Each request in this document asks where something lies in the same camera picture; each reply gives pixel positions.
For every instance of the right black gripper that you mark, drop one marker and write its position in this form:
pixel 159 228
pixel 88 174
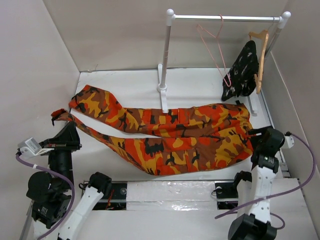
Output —
pixel 254 138

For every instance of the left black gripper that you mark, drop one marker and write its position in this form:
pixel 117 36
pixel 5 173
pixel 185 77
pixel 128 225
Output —
pixel 68 137

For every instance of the orange camouflage trousers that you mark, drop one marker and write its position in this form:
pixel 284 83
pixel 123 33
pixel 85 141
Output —
pixel 182 140

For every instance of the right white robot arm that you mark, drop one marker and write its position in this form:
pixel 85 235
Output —
pixel 253 221

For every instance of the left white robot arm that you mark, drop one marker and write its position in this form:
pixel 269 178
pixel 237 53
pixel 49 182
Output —
pixel 52 190

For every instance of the wooden clothes hanger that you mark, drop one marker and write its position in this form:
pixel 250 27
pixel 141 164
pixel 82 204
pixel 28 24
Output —
pixel 264 37

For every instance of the black white patterned garment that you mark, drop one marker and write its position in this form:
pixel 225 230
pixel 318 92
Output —
pixel 240 79

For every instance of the white metal clothes rack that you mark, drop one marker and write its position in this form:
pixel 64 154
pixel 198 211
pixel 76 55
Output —
pixel 171 16

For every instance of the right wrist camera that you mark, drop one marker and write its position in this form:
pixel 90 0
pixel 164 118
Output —
pixel 288 140

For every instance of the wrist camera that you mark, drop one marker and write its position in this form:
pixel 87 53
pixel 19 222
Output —
pixel 30 148
pixel 288 140

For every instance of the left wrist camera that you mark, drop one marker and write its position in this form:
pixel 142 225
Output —
pixel 30 148

